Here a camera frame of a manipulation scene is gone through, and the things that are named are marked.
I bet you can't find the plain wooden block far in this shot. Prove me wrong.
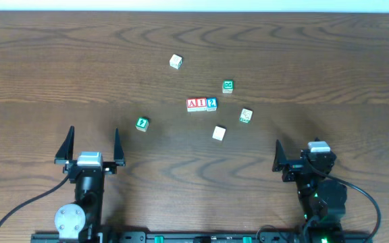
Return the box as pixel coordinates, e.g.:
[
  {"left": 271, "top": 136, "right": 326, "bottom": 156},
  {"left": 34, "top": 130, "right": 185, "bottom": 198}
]
[{"left": 169, "top": 54, "right": 183, "bottom": 70}]

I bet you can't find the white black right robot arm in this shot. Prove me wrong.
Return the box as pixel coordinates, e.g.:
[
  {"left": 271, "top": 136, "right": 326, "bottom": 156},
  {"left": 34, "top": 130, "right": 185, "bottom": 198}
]
[{"left": 272, "top": 140, "right": 347, "bottom": 242}]

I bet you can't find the green R wooden block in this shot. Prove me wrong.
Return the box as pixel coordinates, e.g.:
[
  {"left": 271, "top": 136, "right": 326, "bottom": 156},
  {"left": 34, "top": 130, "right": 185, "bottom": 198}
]
[{"left": 222, "top": 80, "right": 234, "bottom": 94}]

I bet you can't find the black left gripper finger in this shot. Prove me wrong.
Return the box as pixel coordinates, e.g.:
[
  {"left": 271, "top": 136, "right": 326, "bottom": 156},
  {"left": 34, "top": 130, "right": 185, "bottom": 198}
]
[
  {"left": 55, "top": 126, "right": 75, "bottom": 161},
  {"left": 113, "top": 128, "right": 125, "bottom": 161}
]

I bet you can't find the red I wooden block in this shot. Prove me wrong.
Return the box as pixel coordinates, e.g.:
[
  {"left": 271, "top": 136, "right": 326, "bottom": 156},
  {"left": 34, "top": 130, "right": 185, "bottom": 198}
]
[{"left": 196, "top": 97, "right": 207, "bottom": 111}]

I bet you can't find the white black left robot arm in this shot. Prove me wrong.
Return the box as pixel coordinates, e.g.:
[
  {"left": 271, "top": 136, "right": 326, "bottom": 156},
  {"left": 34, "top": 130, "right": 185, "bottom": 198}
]
[{"left": 54, "top": 126, "right": 126, "bottom": 242}]

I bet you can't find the wooden block green side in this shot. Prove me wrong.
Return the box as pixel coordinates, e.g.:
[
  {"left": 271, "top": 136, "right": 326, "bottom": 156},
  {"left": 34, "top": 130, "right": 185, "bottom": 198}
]
[{"left": 239, "top": 108, "right": 253, "bottom": 124}]

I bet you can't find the green lightning wooden block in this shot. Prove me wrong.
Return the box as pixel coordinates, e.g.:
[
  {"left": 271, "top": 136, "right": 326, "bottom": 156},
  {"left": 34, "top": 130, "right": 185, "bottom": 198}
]
[{"left": 135, "top": 117, "right": 149, "bottom": 132}]

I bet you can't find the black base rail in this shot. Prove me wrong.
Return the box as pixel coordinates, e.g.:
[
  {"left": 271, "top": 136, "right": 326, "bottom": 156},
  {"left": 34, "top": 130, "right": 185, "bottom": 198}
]
[{"left": 30, "top": 231, "right": 367, "bottom": 243}]

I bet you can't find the blue 2 wooden block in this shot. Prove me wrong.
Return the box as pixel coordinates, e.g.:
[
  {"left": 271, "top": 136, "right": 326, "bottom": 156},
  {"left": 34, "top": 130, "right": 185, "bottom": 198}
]
[{"left": 207, "top": 97, "right": 217, "bottom": 111}]

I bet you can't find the plain wooden block centre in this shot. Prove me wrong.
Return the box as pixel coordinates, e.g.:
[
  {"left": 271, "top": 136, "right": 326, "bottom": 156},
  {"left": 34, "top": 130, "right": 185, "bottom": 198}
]
[{"left": 212, "top": 126, "right": 226, "bottom": 141}]

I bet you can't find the plain wooden block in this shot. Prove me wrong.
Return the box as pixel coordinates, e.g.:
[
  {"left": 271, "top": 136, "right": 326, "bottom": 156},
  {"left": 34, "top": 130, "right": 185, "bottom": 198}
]
[
  {"left": 212, "top": 126, "right": 226, "bottom": 141},
  {"left": 169, "top": 54, "right": 183, "bottom": 70}
]

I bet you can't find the red A wooden block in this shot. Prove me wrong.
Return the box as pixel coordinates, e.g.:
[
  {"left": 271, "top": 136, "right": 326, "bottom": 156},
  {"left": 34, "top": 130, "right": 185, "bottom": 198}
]
[{"left": 186, "top": 98, "right": 197, "bottom": 112}]

